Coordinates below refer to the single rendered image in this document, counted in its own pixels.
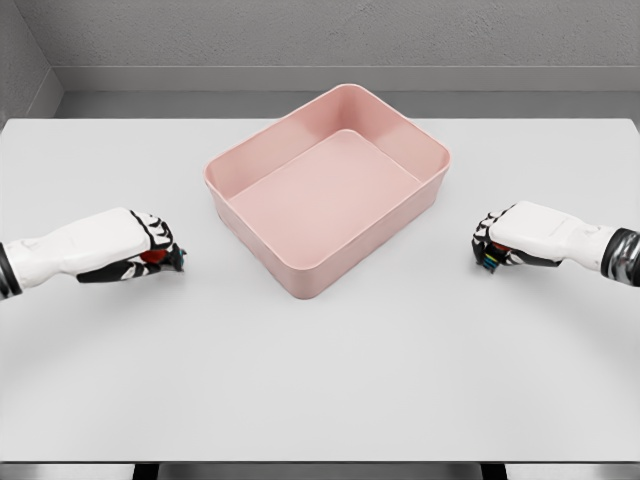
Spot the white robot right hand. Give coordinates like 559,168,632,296
471,200,590,274

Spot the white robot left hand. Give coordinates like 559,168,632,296
47,207,187,285

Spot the pink rectangular basket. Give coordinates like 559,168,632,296
202,83,453,301

